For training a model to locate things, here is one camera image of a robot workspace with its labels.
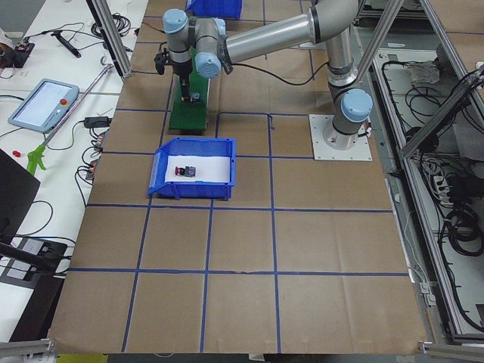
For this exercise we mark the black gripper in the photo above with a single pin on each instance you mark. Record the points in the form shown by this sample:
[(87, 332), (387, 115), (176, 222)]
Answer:
[(182, 72)]

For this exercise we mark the red mushroom push button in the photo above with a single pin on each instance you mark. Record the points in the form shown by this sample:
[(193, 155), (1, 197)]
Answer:
[(187, 171)]

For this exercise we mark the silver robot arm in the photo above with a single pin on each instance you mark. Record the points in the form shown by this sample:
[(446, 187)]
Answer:
[(198, 44)]

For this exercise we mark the green conveyor belt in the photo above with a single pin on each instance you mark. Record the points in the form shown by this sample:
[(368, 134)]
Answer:
[(187, 116)]

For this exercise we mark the blue left storage bin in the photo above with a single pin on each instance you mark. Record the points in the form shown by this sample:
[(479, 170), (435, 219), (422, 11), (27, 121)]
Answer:
[(203, 147)]

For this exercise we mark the blue storage bin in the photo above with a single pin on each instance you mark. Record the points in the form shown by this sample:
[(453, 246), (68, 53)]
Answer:
[(216, 8), (203, 147)]

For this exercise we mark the blue right storage bin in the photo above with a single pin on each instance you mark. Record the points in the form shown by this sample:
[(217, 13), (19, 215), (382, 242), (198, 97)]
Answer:
[(216, 8)]

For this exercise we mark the white foam pad left bin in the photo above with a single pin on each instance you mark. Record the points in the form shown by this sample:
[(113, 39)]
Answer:
[(208, 169)]

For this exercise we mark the teach pendant tablet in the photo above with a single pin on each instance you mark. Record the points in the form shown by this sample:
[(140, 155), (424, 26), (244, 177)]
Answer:
[(45, 106)]

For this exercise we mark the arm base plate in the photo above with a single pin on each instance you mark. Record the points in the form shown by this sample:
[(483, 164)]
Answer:
[(329, 145)]

